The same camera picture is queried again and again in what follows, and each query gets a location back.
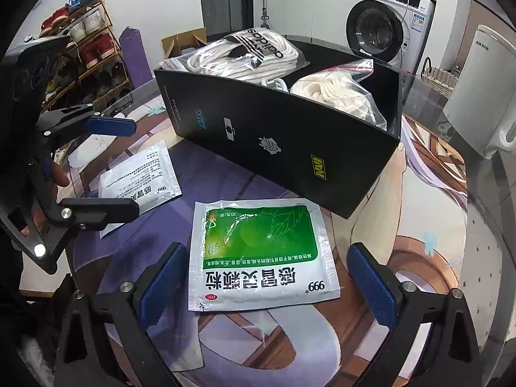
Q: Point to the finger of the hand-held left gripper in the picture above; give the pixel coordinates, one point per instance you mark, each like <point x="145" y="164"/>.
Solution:
<point x="100" y="209"/>
<point x="113" y="126"/>

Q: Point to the green and white sachet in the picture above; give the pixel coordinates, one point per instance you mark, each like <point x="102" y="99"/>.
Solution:
<point x="262" y="234"/>

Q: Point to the shoe rack with shoes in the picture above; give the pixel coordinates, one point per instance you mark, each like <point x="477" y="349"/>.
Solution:
<point x="90" y="44"/>

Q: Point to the wicker basket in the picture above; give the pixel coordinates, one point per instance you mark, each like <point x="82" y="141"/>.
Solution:
<point x="439" y="80"/>

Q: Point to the white kitchen counter cabinet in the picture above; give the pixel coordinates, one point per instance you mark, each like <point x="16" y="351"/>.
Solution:
<point x="322" y="12"/>

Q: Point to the printed desk mat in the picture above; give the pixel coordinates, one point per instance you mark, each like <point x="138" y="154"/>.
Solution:
<point x="403" y="217"/>

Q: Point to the dark glass door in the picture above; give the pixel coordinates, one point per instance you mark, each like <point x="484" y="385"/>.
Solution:
<point x="225" y="0"/>

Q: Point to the white washing machine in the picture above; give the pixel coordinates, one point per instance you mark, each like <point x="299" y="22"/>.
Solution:
<point x="419" y="8"/>

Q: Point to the white electric kettle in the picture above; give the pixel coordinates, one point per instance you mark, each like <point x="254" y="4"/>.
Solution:
<point x="475" y="88"/>

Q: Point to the person's left hand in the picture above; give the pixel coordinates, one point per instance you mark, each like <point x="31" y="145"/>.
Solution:
<point x="60" y="175"/>

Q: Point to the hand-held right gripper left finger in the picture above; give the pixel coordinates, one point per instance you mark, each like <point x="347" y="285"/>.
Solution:
<point x="161" y="286"/>

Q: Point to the wooden shoe rack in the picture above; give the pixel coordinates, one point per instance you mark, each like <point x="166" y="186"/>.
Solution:
<point x="117" y="58"/>

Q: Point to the black cardboard box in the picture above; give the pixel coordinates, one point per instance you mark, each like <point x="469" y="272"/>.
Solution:
<point x="282" y="149"/>

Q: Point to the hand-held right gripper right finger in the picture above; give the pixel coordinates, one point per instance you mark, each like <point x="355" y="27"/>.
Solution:
<point x="373" y="286"/>

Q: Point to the purple rolled mat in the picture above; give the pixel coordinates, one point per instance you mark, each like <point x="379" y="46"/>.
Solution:
<point x="135" y="56"/>

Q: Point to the open cardboard box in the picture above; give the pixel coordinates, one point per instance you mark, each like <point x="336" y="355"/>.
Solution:
<point x="177" y="44"/>

